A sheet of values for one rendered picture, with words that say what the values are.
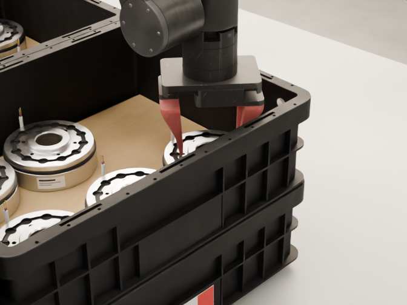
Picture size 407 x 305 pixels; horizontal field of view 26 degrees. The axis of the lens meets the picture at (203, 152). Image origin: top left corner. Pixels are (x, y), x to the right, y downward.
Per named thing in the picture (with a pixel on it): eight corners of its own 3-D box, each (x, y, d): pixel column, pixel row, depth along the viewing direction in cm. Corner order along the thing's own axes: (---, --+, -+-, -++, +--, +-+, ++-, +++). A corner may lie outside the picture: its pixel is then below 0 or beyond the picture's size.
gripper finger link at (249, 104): (262, 165, 95) (265, 88, 90) (195, 168, 94) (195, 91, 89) (254, 133, 100) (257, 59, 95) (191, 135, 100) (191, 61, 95)
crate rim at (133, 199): (135, 31, 114) (134, 14, 112) (317, 114, 96) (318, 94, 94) (-161, 148, 90) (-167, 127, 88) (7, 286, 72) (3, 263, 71)
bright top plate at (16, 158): (59, 115, 105) (59, 111, 105) (112, 147, 99) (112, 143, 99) (-14, 146, 99) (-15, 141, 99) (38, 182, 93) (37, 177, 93)
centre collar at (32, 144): (54, 127, 102) (53, 123, 102) (80, 143, 99) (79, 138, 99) (18, 143, 99) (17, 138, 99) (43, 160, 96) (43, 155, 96)
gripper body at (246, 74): (261, 98, 90) (264, 32, 87) (162, 102, 90) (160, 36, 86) (254, 69, 96) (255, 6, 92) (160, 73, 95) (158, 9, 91)
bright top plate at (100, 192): (143, 161, 97) (143, 157, 96) (204, 201, 90) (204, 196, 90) (66, 196, 91) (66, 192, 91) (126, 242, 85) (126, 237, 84)
